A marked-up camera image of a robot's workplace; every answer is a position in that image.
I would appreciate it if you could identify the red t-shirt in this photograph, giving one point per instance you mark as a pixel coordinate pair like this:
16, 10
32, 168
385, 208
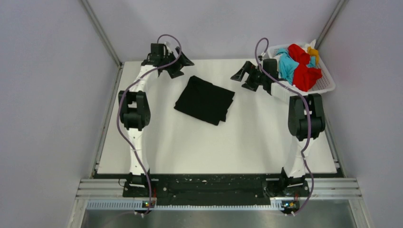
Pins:
305, 78

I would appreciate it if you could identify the white t-shirt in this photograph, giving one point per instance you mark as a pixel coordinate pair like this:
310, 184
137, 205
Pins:
307, 46

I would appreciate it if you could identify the white plastic laundry basket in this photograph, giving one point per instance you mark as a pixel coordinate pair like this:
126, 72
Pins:
323, 85

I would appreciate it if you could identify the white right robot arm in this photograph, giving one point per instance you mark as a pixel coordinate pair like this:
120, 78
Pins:
306, 117

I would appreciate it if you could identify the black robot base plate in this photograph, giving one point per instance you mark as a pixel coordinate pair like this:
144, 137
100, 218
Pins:
211, 189

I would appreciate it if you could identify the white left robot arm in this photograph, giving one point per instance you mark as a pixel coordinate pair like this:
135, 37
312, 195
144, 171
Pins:
134, 112

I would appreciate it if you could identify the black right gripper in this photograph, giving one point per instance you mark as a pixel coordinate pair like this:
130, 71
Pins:
247, 67

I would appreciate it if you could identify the white slotted cable duct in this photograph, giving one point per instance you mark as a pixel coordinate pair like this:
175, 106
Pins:
121, 204

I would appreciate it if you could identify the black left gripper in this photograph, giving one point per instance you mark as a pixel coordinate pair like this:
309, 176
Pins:
183, 61

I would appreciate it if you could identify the yellow t-shirt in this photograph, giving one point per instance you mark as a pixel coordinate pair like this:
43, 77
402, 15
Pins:
313, 53

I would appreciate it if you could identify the light blue t-shirt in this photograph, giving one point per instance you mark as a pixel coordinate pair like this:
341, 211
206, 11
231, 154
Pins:
289, 58

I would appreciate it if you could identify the black t-shirt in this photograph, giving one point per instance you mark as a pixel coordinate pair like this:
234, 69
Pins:
205, 101

